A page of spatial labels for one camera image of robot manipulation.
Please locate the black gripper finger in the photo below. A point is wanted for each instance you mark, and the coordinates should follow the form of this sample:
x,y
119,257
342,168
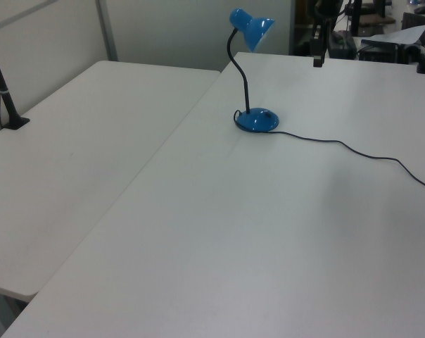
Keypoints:
x,y
320,62
315,62

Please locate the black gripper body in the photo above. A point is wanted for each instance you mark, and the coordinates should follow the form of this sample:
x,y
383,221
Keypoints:
x,y
318,45

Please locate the blue gooseneck desk lamp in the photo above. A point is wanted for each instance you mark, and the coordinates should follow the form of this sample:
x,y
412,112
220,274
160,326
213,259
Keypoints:
x,y
256,121

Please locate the dark equipment with green parts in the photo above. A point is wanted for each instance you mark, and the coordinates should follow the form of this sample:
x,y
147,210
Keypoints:
x,y
343,45

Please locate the black background monitor stand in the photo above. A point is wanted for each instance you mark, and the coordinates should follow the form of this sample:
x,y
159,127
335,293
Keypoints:
x,y
356,17

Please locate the dark background desk unit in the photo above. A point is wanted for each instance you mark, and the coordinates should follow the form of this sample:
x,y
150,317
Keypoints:
x,y
378,53

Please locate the white paper sheet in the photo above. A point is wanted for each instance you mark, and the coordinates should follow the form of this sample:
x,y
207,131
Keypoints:
x,y
406,35

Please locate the black office chair back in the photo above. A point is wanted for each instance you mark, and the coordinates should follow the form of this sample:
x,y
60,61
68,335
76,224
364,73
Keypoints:
x,y
413,20

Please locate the black pole with white tie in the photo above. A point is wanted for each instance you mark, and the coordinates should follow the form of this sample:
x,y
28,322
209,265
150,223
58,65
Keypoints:
x,y
9,105

